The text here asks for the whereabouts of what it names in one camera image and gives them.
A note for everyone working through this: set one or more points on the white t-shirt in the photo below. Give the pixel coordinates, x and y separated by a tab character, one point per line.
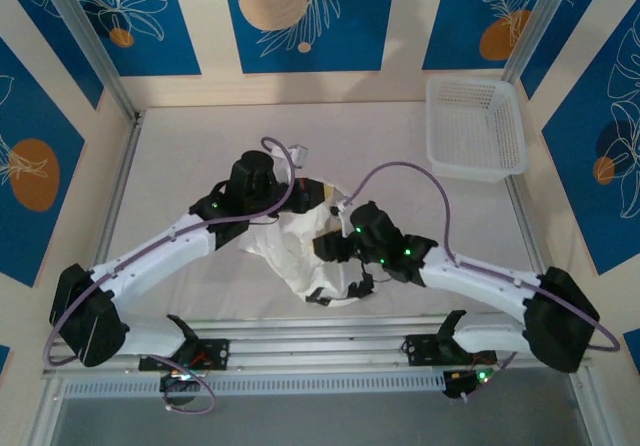
290	256

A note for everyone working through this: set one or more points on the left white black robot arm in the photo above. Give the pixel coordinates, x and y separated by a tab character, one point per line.
150	256

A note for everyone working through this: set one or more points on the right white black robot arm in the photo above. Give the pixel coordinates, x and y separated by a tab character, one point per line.
480	286

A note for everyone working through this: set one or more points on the white perforated plastic basket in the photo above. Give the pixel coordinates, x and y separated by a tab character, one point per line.
475	126

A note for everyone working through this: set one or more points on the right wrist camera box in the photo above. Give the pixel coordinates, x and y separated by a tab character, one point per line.
340	209

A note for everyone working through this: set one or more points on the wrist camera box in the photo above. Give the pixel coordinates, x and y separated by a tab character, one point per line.
340	209
300	155

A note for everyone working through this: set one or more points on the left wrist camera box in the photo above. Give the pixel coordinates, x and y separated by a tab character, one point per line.
300	155

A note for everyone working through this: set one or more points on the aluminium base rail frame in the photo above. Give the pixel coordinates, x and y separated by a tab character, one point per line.
325	346

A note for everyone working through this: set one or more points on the aluminium table side rail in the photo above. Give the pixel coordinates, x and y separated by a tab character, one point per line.
125	166
525	226

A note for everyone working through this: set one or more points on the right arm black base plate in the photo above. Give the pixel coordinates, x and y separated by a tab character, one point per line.
422	351

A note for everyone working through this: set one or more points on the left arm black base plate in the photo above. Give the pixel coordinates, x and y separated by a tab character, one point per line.
215	353

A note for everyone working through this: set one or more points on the blue floral wall panel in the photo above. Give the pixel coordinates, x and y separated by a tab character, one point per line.
165	41
350	26
565	26
460	16
50	31
30	116
580	166

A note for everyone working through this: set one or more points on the aluminium corner post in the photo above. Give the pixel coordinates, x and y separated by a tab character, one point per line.
85	26
535	21

